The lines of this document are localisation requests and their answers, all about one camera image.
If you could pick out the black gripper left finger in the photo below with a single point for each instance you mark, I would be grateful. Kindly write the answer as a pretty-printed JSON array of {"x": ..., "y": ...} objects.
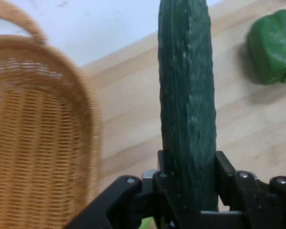
[{"x": 119, "y": 200}]

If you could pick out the dark green cucumber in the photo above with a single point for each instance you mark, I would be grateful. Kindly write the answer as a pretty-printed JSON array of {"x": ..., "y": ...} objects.
[{"x": 187, "y": 95}]

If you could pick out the green bell pepper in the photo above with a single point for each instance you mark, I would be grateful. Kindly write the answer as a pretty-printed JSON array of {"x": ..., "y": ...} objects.
[{"x": 274, "y": 47}]

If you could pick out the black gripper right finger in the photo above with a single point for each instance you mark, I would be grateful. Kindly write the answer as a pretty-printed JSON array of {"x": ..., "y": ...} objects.
[{"x": 259, "y": 200}]

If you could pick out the wooden cutting board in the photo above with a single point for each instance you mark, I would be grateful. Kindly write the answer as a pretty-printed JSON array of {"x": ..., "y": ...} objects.
[{"x": 126, "y": 107}]

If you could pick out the woven wicker basket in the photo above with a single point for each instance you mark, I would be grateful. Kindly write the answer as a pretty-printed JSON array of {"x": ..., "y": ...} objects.
[{"x": 38, "y": 131}]

